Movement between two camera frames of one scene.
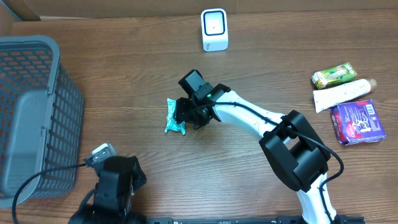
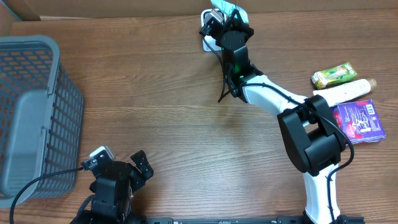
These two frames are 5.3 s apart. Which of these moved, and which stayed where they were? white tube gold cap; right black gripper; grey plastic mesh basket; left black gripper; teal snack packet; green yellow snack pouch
Moved: teal snack packet; right black gripper
Stayed: green yellow snack pouch; left black gripper; white tube gold cap; grey plastic mesh basket
